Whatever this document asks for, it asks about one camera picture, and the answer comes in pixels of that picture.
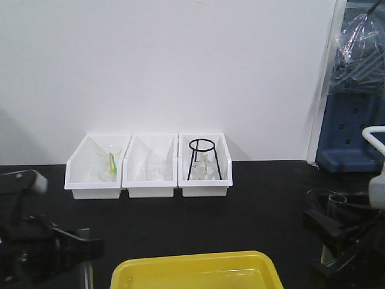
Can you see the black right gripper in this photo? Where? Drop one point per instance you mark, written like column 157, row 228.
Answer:
column 360, row 237

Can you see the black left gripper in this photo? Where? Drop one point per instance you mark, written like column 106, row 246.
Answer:
column 34, row 250

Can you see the clear glass test tube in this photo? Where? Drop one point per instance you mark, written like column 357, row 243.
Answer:
column 330, row 250

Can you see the yellow plastic tray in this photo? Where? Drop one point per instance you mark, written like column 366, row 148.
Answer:
column 243, row 269

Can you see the white bin left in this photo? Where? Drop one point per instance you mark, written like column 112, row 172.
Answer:
column 82, row 177

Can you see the white bin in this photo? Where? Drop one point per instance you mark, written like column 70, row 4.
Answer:
column 210, row 188
column 82, row 177
column 145, row 148

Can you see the blue pegboard drying rack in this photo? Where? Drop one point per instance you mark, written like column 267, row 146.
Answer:
column 341, row 146

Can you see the glass flask with yellow stick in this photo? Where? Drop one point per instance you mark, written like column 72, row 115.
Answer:
column 107, row 161

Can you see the white faucet pipe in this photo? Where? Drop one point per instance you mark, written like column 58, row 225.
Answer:
column 368, row 135

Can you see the small glass beaker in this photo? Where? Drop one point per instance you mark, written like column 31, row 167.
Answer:
column 154, row 171

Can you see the white bin middle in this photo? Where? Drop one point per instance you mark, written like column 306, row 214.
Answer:
column 145, row 148

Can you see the white bin right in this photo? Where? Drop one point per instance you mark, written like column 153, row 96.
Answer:
column 210, row 188

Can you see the glass conical flask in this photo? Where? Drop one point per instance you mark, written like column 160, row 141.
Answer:
column 202, row 168

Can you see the clear plastic bag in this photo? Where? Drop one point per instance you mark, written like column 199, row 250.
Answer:
column 359, row 61

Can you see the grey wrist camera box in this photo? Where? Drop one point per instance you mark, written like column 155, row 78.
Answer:
column 376, row 191

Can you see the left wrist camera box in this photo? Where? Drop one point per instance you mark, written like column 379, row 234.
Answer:
column 17, row 182

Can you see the black wire tripod stand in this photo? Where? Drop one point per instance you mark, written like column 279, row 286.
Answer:
column 204, row 145

